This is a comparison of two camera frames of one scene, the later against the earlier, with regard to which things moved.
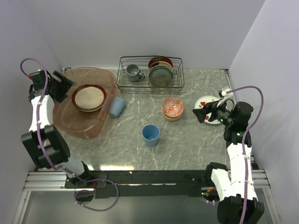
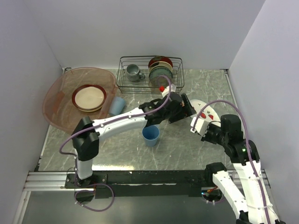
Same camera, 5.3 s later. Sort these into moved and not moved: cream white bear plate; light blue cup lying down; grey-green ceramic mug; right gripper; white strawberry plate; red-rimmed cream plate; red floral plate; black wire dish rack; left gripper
Moved: right gripper; white strawberry plate; left gripper
Not moved: cream white bear plate; black wire dish rack; grey-green ceramic mug; light blue cup lying down; red-rimmed cream plate; red floral plate
